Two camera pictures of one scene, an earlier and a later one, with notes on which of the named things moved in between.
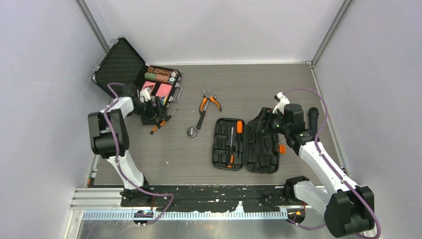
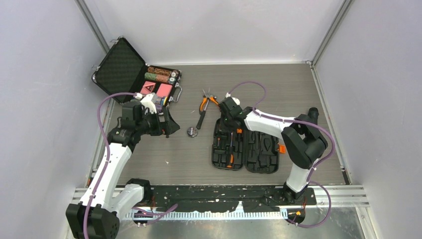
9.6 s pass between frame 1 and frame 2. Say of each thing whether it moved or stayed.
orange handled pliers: stayed
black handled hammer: stayed
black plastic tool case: stayed
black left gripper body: moved
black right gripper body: moved
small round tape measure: stayed
